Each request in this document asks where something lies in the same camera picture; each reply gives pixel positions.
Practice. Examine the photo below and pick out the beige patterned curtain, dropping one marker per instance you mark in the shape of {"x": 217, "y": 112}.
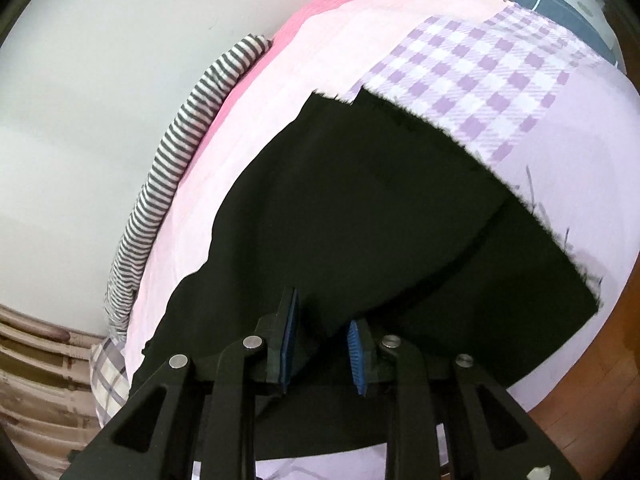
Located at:
{"x": 40, "y": 385}

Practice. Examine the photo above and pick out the black pants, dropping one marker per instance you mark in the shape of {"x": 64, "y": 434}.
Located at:
{"x": 375, "y": 210}

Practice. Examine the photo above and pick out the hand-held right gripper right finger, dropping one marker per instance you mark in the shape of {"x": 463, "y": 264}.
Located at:
{"x": 356, "y": 355}

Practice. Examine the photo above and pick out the grey white striped cloth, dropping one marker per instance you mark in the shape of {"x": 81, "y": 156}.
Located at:
{"x": 165, "y": 170}

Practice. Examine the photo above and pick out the pink and purple checked bedsheet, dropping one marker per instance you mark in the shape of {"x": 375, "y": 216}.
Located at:
{"x": 350, "y": 35}

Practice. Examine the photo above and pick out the plaid pillow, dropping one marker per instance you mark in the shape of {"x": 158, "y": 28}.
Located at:
{"x": 107, "y": 375}

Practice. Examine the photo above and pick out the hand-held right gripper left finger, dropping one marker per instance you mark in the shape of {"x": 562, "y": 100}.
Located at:
{"x": 287, "y": 342}

